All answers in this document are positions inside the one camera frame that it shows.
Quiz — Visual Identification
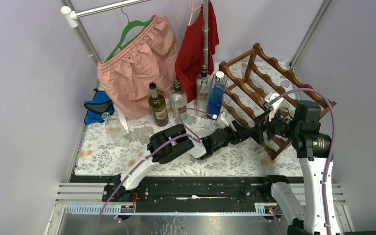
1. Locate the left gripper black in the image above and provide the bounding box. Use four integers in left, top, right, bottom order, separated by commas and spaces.
211, 118, 249, 151

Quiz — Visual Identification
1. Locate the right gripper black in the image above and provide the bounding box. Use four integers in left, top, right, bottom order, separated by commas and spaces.
243, 106, 301, 145

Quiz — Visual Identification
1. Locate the small clear bottle bluish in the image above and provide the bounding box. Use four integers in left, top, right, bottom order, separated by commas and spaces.
260, 143, 275, 156

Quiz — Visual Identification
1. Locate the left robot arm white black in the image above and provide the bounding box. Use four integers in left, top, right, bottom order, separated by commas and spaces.
113, 121, 263, 201

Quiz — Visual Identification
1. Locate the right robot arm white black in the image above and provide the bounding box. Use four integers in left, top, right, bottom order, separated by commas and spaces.
255, 100, 341, 235

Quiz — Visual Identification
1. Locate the wooden wine rack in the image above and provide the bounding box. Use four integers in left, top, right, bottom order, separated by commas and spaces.
219, 43, 330, 160

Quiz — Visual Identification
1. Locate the blue glass bottle silver cap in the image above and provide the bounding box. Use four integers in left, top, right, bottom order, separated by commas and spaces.
206, 71, 227, 119

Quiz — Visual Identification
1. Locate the clear bottle black gold cap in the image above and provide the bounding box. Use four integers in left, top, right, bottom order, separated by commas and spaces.
196, 64, 210, 118

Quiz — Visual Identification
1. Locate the clear square liquor bottle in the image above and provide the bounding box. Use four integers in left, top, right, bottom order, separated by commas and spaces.
170, 78, 188, 123

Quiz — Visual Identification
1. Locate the dark green wine bottle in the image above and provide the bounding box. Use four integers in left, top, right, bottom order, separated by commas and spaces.
148, 82, 169, 127

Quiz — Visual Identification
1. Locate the red garment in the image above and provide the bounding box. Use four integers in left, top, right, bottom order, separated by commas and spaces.
174, 1, 219, 102

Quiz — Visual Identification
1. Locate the vertical metal pole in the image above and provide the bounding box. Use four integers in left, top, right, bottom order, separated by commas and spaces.
202, 0, 209, 65

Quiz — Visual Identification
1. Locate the pink skirt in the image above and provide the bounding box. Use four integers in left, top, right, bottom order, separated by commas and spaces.
97, 15, 178, 119

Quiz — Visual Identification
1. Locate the clear glass flask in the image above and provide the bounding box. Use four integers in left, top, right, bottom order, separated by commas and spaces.
102, 112, 130, 147

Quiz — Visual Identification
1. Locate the floral table mat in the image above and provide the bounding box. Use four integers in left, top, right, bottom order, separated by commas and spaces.
74, 61, 308, 177

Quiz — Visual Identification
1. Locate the pink clothes hanger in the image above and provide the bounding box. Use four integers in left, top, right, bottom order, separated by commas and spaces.
188, 0, 203, 26

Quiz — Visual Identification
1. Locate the blue black bag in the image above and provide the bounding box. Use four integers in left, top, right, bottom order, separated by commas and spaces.
84, 89, 114, 125

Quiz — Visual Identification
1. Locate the green clothes hanger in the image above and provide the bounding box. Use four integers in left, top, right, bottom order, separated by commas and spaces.
105, 6, 153, 62

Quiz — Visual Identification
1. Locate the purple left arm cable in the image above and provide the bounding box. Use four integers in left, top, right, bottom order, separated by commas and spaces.
94, 108, 216, 235

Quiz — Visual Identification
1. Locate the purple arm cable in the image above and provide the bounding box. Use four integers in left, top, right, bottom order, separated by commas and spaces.
94, 108, 216, 235
265, 88, 338, 235

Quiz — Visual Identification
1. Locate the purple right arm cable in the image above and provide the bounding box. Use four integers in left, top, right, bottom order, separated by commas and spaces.
265, 88, 338, 235

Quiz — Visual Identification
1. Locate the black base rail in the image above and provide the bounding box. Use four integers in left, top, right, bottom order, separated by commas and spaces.
71, 175, 294, 214

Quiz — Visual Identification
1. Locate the metal clothes rail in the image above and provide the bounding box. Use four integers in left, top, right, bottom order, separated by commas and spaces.
60, 0, 154, 66

